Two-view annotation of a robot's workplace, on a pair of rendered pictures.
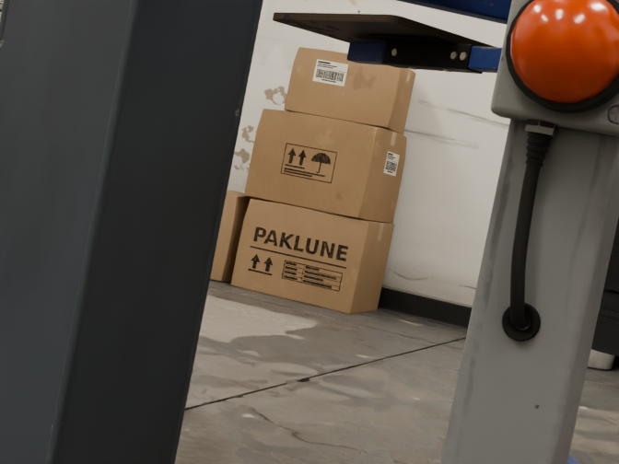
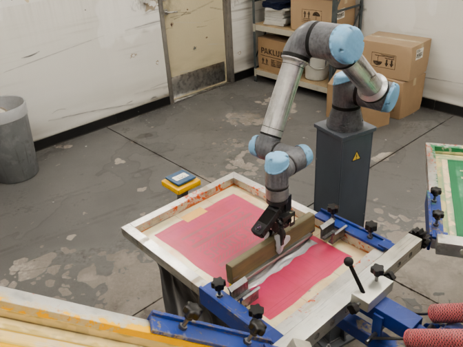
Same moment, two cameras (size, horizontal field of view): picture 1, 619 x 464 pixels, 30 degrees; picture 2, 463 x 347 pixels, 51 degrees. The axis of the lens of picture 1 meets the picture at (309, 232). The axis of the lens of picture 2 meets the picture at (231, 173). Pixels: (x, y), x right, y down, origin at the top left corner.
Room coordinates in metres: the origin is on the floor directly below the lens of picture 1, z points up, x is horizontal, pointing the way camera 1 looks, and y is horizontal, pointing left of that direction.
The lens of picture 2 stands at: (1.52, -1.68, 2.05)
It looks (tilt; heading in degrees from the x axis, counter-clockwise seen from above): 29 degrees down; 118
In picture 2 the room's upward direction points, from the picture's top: 3 degrees counter-clockwise
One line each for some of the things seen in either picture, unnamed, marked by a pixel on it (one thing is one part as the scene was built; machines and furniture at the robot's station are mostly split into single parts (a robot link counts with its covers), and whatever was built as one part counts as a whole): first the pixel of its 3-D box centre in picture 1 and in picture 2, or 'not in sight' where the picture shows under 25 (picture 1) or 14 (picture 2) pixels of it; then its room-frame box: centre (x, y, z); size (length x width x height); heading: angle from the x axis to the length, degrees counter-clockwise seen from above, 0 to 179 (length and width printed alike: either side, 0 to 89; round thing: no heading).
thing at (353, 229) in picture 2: not in sight; (350, 234); (1.23, -0.24, 0.97); 0.30 x 0.05 x 0.07; 158
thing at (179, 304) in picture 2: not in sight; (200, 310); (0.78, -0.58, 0.74); 0.46 x 0.04 x 0.42; 158
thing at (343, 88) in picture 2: not in sight; (348, 87); (1.09, 0.20, 1.37); 0.13 x 0.12 x 0.14; 163
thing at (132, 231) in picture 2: not in sight; (248, 241); (0.91, -0.41, 0.97); 0.79 x 0.58 x 0.04; 158
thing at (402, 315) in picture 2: not in sight; (388, 312); (1.43, -0.61, 1.02); 0.17 x 0.06 x 0.05; 158
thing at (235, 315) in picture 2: not in sight; (238, 316); (1.03, -0.75, 0.97); 0.30 x 0.05 x 0.07; 158
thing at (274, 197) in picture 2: not in sight; (276, 191); (1.02, -0.43, 1.22); 0.08 x 0.08 x 0.05
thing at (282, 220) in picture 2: not in sight; (278, 212); (1.03, -0.43, 1.14); 0.09 x 0.08 x 0.12; 68
